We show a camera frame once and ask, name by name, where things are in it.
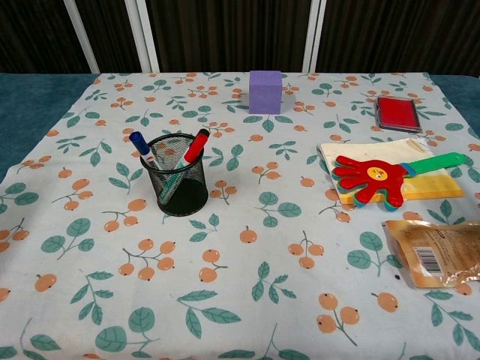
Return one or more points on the purple foam cube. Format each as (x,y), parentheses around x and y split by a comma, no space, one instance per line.
(265,93)

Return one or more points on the red ink pad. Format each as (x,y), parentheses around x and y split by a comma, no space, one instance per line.
(397,112)

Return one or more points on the blue cap marker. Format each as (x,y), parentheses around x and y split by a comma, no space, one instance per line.
(140,144)

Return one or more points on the black mesh pen holder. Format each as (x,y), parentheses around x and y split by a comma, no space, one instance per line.
(183,195)

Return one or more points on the wide white frame post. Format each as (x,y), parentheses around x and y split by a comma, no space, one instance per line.
(144,37)

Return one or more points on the red cap marker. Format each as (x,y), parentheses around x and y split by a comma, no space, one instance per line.
(195,148)

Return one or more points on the teal table cover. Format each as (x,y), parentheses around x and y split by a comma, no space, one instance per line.
(30,108)

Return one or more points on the orange foil snack pouch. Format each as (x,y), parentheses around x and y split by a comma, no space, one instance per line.
(446,255)

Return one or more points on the thin white frame post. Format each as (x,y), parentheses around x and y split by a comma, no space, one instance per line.
(81,37)

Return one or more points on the red hand clapper toy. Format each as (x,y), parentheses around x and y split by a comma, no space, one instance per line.
(375,178)

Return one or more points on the floral fruit print tablecloth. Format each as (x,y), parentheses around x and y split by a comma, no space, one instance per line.
(240,262)

